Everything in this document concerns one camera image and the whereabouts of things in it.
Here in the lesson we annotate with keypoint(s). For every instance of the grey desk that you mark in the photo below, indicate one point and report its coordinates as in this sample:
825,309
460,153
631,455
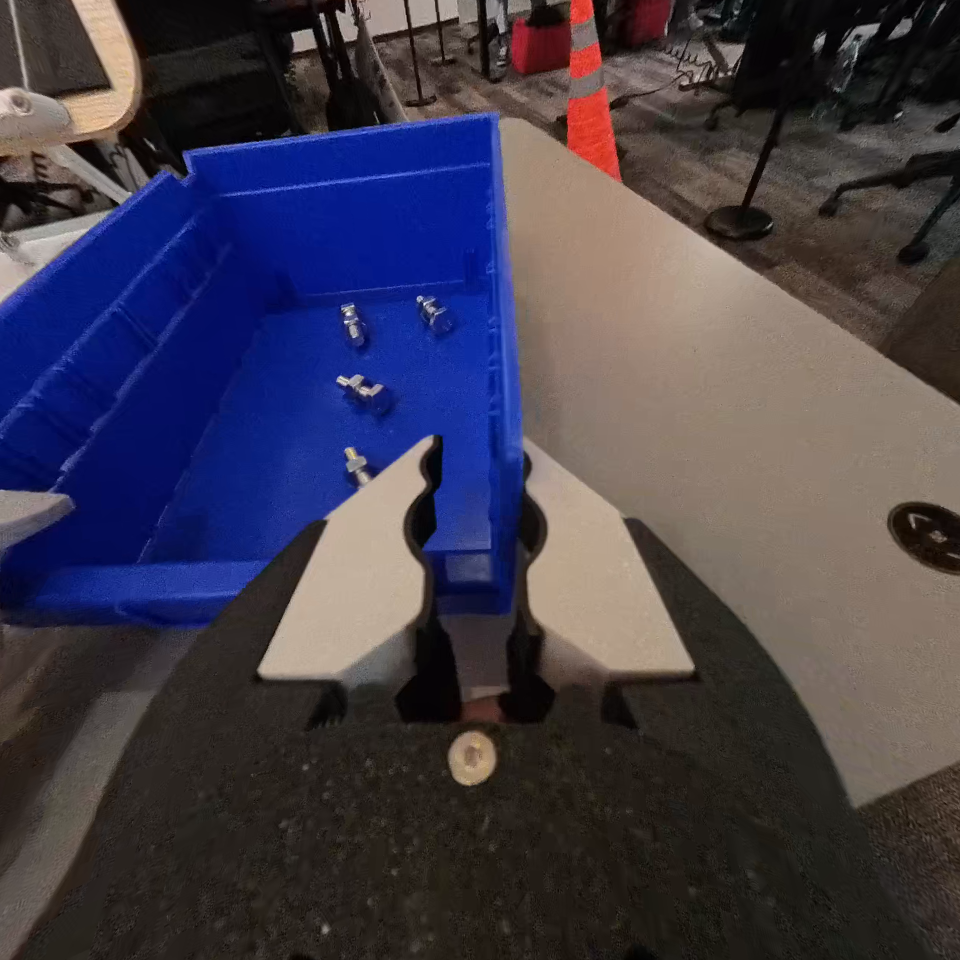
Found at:
712,412

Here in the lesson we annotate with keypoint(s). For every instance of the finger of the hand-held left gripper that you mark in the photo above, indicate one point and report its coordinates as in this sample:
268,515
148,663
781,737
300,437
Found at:
26,514

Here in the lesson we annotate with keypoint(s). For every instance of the white monitor stand base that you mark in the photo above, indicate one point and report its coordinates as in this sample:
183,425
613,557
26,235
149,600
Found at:
75,161

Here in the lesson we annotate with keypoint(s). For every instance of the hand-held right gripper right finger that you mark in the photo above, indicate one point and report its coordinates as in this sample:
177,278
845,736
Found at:
600,592

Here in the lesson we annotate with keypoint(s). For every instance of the blue plastic bin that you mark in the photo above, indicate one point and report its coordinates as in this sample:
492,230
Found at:
262,465

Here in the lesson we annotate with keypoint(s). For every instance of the black round-base stand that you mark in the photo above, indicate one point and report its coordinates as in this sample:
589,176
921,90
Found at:
739,223

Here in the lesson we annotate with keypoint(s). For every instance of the steel hex bolt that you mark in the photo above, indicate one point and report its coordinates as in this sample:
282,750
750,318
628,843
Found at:
444,325
355,339
379,401
351,456

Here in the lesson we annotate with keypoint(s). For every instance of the monitor with wooden frame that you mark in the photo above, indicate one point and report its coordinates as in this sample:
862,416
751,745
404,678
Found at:
112,75

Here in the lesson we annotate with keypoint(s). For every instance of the round black desk control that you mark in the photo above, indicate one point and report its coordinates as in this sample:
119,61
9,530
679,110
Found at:
926,536

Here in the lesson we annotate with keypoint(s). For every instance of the orange traffic cone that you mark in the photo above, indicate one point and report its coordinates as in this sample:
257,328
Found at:
592,112

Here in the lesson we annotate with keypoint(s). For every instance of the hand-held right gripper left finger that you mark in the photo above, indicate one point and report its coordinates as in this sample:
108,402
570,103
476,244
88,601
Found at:
352,592

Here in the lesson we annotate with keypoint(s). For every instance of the black office chair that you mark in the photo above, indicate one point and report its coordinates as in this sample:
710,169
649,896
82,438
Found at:
900,180

